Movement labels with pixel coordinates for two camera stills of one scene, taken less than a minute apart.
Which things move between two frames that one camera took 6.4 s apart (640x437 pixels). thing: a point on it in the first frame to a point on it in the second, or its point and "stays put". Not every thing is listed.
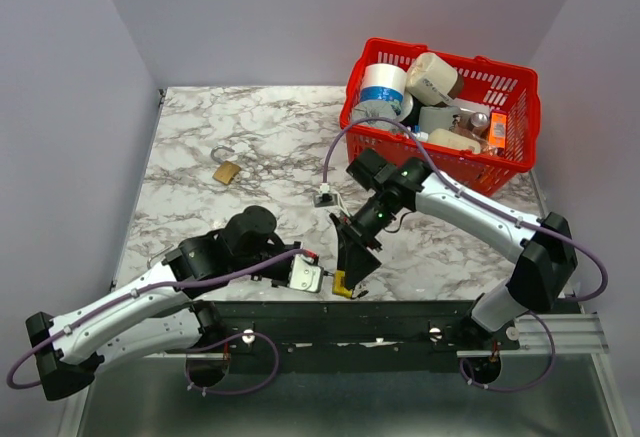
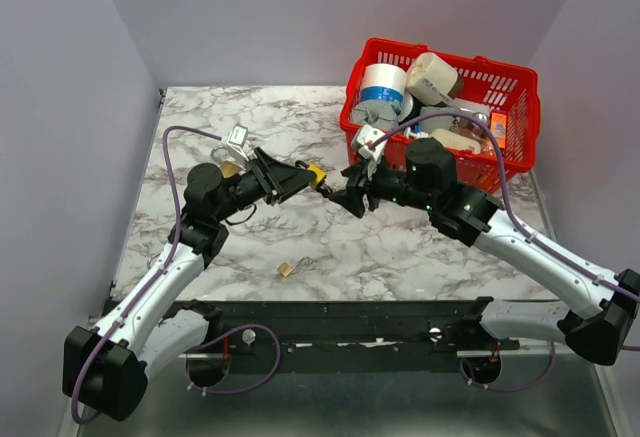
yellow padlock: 336,286 to 320,176
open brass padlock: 227,171 stays put
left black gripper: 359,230 to 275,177
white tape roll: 387,82 stays put
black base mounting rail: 351,337 stays put
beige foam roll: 432,81 stays put
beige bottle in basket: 447,137 stays put
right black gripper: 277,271 to 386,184
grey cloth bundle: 376,107 stays put
